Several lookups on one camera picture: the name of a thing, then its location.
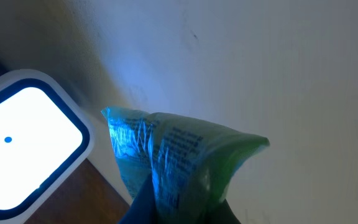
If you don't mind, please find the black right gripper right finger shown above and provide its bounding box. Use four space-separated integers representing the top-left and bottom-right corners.
206 200 241 224

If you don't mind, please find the white barcode scanner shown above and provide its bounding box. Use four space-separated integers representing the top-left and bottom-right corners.
0 69 94 223

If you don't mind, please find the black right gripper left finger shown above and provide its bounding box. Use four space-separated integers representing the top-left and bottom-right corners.
118 174 157 224

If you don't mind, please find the teal wet wipes pack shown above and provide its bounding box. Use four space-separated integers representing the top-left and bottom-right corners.
102 107 270 223

